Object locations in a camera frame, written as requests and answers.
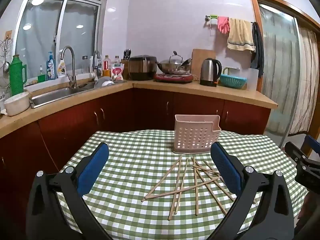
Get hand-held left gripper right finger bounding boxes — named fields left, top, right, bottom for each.
left=207, top=141, right=295, bottom=240

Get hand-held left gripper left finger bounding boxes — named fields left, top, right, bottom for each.
left=26, top=142, right=113, bottom=240

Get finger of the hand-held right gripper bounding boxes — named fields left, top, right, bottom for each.
left=285, top=141, right=310, bottom=164
left=305, top=134, right=320, bottom=155

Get pink perforated utensil holder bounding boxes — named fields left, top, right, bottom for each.
left=172, top=114, right=222, bottom=154

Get pile of wooden chopsticks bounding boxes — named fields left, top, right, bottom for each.
left=141, top=156, right=257, bottom=221

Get green checked tablecloth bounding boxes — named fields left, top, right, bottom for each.
left=56, top=129, right=309, bottom=240

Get striped curtain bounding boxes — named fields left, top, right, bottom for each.
left=287, top=26, right=320, bottom=137

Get steel kitchen sink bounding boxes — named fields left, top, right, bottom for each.
left=30, top=81, right=100, bottom=109

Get tan kitchen countertop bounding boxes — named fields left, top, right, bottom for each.
left=0, top=79, right=278, bottom=139

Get frosted glass sliding door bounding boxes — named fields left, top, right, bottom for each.
left=258, top=4, right=300, bottom=143

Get translucent plastic container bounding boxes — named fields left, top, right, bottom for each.
left=247, top=67, right=259, bottom=92

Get dishes in sink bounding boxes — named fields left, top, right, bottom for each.
left=94, top=76, right=116, bottom=88

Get teal plastic colander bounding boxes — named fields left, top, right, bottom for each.
left=219, top=74, right=248, bottom=90

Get tall steel faucet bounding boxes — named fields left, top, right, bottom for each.
left=61, top=45, right=78, bottom=88

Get red and white pouch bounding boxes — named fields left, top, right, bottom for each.
left=111, top=64, right=125, bottom=82

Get steel electric kettle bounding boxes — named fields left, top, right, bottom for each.
left=199, top=58, right=222, bottom=87

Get white lidded pot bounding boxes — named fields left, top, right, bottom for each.
left=4, top=92, right=30, bottom=117

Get yellow cooking oil bottle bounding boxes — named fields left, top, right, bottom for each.
left=102, top=55, right=112, bottom=78

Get small steel faucet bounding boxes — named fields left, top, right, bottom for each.
left=92, top=50, right=102, bottom=78

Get small green bottle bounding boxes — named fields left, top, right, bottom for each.
left=37, top=65, right=47, bottom=83

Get red induction cooker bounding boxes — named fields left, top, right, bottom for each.
left=153, top=73, right=194, bottom=83

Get white spray bottle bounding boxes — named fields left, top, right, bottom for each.
left=57, top=52, right=67, bottom=78

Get wooden block with scissors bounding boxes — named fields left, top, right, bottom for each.
left=121, top=49, right=132, bottom=79

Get blue dish soap bottle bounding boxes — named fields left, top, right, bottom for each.
left=46, top=51, right=57, bottom=80

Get dark rice cooker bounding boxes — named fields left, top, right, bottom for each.
left=128, top=55, right=158, bottom=81

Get dark hanging cloth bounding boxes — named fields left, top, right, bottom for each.
left=251, top=22, right=265, bottom=78

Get steel wok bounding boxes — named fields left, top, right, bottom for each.
left=157, top=58, right=193, bottom=75

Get wooden cutting board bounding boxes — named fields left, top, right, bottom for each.
left=191, top=49, right=216, bottom=74

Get green thermos jug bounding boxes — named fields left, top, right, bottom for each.
left=9, top=54, right=27, bottom=97

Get steel wok lid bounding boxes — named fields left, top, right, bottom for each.
left=169, top=51, right=183, bottom=65

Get beige striped towel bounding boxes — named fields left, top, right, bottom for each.
left=227, top=18, right=256, bottom=53

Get hanging metal strainer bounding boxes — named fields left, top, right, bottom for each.
left=0, top=31, right=13, bottom=90

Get pink rubber glove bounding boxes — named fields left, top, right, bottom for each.
left=217, top=16, right=230, bottom=34

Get sliding window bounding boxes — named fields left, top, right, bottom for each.
left=12, top=0, right=105, bottom=80

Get white mug green handle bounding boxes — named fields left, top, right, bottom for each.
left=222, top=66, right=240, bottom=77

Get wooden door frame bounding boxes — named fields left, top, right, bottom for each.
left=248, top=0, right=320, bottom=155

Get metal towel rail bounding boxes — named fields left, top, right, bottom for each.
left=205, top=14, right=255, bottom=29

